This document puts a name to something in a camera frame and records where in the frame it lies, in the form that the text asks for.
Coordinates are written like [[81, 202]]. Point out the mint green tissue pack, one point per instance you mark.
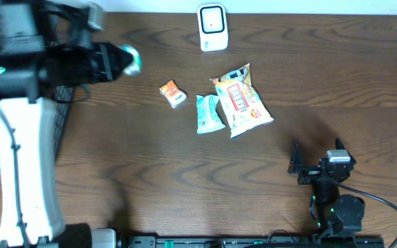
[[207, 116]]

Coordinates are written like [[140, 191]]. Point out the white barcode scanner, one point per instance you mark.
[[212, 25]]

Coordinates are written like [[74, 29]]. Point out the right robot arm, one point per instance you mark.
[[337, 215]]

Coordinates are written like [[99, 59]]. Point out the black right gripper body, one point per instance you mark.
[[309, 177]]

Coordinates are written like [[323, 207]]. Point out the yellow orange snack bag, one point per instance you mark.
[[241, 103]]

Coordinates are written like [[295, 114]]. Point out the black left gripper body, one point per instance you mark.
[[104, 62]]

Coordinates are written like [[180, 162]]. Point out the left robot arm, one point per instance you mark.
[[45, 45]]

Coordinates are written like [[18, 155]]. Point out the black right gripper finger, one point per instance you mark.
[[296, 160], [339, 145]]

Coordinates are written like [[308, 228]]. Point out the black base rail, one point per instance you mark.
[[237, 242]]

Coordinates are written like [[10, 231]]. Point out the small orange snack packet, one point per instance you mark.
[[173, 94]]

